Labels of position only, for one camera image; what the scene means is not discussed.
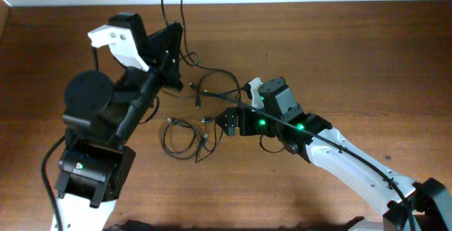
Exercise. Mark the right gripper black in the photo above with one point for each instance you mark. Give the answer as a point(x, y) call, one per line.
point(246, 114)

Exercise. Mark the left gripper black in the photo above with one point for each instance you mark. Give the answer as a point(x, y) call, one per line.
point(166, 63)

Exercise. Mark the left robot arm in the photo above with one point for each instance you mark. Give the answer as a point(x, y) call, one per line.
point(102, 114)

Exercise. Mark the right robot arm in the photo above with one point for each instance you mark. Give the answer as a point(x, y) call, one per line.
point(402, 202)

